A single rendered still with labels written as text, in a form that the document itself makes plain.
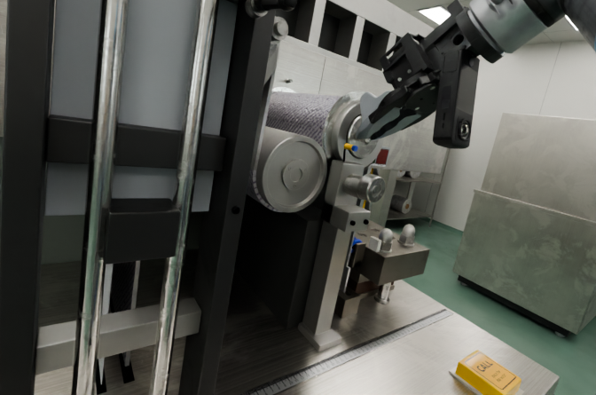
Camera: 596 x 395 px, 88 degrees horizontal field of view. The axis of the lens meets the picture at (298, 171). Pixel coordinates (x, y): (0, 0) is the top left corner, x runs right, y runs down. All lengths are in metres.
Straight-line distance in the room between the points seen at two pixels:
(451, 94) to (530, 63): 4.98
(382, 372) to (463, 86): 0.43
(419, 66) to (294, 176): 0.23
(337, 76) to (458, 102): 0.57
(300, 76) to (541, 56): 4.71
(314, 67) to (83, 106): 0.69
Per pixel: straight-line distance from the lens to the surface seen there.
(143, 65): 0.28
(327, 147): 0.51
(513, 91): 5.34
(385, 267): 0.66
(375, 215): 1.51
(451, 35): 0.45
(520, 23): 0.41
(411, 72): 0.45
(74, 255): 0.78
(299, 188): 0.48
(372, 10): 1.05
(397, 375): 0.60
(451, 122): 0.40
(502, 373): 0.68
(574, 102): 5.12
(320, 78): 0.90
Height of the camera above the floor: 1.26
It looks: 9 degrees down
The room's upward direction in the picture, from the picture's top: 11 degrees clockwise
